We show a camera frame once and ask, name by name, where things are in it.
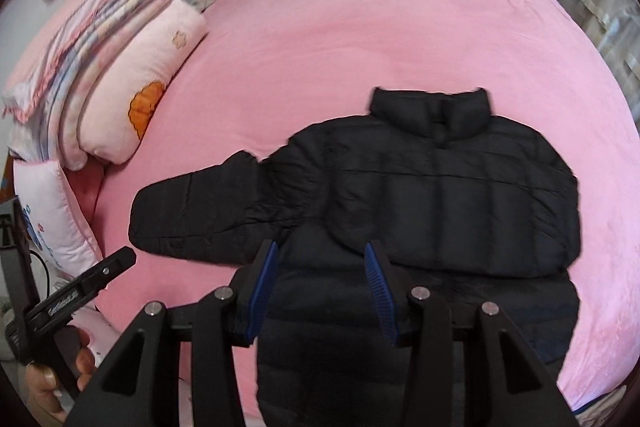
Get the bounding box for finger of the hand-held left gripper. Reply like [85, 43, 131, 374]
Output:
[27, 247, 137, 333]

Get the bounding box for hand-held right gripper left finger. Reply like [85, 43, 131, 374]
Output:
[65, 239, 279, 427]

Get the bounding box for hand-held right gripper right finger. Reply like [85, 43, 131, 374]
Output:
[363, 241, 581, 427]

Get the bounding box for black puffer jacket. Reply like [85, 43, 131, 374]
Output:
[128, 86, 582, 427]

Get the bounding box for person's left hand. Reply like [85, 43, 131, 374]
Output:
[25, 327, 97, 423]

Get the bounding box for white pink embroidered pillow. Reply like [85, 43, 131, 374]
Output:
[12, 159, 104, 279]

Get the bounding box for pink pillow with orange flower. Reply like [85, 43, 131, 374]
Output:
[75, 0, 209, 172]

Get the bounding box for folded striped quilt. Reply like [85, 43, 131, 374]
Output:
[2, 0, 177, 158]

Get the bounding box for pink bed sheet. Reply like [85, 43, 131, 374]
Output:
[10, 0, 640, 414]

